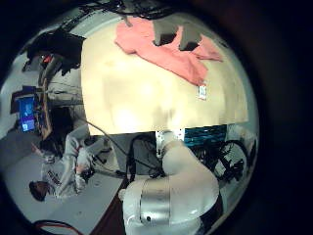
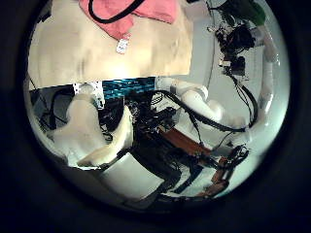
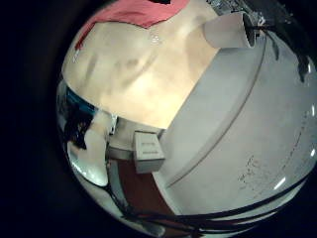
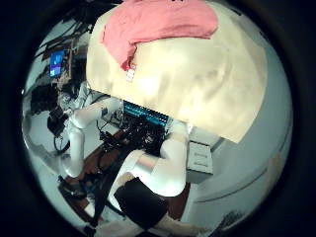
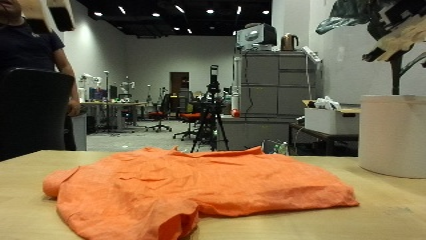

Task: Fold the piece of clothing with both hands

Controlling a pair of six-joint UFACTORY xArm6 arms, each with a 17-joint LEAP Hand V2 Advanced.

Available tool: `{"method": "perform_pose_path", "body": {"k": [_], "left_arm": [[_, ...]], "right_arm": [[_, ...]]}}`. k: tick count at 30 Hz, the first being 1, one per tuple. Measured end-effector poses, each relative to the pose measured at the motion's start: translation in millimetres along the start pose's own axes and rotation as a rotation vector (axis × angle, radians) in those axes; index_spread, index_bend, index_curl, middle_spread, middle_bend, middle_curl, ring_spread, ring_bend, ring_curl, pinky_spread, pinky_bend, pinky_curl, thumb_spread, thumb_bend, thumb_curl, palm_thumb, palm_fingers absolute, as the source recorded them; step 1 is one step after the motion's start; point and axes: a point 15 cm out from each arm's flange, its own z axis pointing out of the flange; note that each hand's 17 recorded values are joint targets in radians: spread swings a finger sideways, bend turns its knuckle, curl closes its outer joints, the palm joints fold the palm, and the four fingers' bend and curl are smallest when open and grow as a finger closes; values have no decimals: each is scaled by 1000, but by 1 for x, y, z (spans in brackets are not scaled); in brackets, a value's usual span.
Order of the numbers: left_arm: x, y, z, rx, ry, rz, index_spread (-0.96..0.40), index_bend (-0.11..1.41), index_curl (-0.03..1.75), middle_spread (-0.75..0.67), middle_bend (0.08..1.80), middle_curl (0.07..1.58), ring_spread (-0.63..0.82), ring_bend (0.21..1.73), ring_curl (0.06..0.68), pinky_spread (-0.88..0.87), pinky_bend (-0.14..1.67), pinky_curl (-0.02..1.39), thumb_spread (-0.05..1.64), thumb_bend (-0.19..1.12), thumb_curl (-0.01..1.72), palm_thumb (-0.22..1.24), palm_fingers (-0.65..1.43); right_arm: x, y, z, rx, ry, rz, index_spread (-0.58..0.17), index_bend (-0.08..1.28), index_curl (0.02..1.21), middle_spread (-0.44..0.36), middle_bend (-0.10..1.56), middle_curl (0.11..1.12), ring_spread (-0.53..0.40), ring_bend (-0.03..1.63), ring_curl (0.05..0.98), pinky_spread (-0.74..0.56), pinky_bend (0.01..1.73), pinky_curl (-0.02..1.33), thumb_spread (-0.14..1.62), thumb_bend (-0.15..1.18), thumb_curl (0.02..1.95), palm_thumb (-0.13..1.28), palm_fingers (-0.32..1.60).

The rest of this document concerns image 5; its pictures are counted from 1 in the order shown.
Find crumpled white cloth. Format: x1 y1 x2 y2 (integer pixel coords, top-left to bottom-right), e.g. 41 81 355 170
312 95 342 111

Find white power strip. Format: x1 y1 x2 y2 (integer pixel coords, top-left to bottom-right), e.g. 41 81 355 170
302 45 323 64

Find orange seat office chair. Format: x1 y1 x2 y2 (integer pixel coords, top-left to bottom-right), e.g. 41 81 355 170
171 111 213 141

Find copper kettle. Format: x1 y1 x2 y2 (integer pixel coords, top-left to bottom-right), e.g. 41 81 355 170
279 32 299 52

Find person in dark shirt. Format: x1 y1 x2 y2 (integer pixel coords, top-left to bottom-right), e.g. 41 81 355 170
0 0 77 151

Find black camera tripod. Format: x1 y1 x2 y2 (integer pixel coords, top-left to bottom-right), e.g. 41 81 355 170
190 64 230 154

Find red seat office chair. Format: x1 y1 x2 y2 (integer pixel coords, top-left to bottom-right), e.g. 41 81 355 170
145 94 173 133

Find tall grey cabinet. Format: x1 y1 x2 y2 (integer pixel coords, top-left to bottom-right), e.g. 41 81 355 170
233 49 323 119

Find grey box appliance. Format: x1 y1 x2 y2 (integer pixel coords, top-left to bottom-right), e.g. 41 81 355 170
235 23 278 52

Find black side table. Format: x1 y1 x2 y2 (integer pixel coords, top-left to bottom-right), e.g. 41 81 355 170
289 122 359 156

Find brown door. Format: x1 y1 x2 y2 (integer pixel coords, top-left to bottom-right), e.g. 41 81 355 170
169 71 190 101

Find orange button shirt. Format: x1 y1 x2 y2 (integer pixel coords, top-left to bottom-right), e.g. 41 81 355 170
42 145 359 240

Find white storage box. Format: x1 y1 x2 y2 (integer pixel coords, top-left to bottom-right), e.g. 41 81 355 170
303 107 360 136

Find green plastic bottles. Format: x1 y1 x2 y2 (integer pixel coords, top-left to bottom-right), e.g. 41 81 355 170
273 141 290 156

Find long wooden desk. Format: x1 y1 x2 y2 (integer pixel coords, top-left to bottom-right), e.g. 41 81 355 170
78 101 147 133

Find low grey counter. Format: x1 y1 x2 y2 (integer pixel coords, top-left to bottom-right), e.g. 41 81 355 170
218 114 298 152

